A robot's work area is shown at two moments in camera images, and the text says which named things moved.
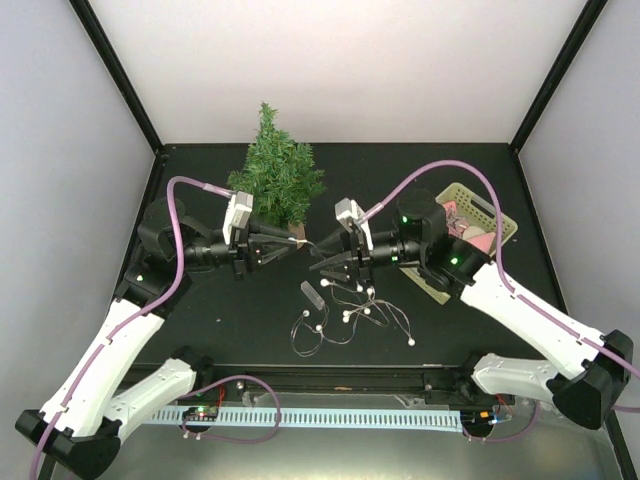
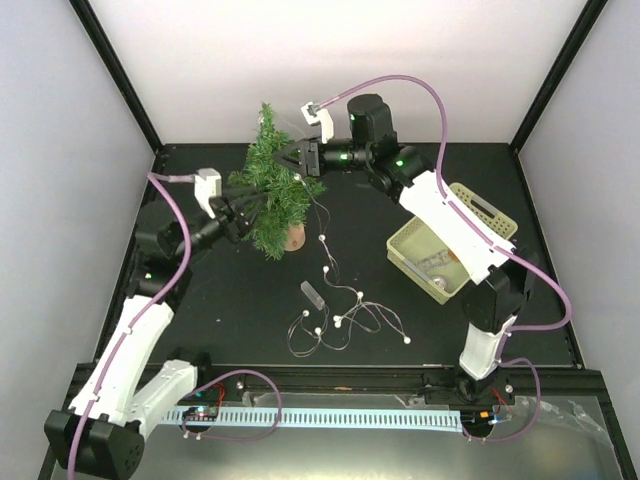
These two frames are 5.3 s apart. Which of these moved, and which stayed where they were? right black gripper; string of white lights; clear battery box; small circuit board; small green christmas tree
Moved: right black gripper; string of white lights
Stayed: small green christmas tree; clear battery box; small circuit board
